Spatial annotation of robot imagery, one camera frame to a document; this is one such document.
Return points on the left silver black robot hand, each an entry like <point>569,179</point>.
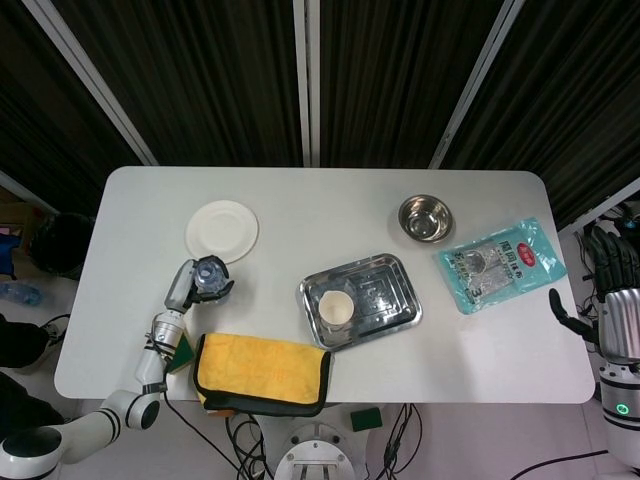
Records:
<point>177,290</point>

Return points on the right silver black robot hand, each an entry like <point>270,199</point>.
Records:
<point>622,320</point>

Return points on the transparent plastic water bottle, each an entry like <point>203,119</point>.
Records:
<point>206,272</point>

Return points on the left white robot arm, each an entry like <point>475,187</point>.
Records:
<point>150,365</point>

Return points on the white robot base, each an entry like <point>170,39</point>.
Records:
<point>312,450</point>

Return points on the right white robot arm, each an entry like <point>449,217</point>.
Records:
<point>620,430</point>

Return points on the white paper cup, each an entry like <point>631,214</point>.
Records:
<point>336,307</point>

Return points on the rectangular stainless steel tray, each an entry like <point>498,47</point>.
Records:
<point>385,300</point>

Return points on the green and yellow sponge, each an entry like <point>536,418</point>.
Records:
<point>185,356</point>

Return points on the white round plate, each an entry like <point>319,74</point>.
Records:
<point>221,231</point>

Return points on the yellow towel with black trim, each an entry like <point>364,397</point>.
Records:
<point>260,367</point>

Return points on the black bag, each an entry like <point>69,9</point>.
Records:
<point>60,245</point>

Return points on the teal steel scrubber packet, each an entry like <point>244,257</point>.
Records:
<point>500,265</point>

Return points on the blue bag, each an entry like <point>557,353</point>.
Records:
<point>9,252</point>

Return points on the brown cardboard box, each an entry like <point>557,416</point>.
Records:
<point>17,215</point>

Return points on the person's dark trouser leg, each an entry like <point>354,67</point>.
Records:
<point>22,405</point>

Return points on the stainless steel bowl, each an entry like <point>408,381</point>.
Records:
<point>425,220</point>

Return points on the small green sponge block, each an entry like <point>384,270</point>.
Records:
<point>365,420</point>

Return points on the white partition frame post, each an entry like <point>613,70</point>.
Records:
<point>475,80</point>
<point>306,80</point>
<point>90,80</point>

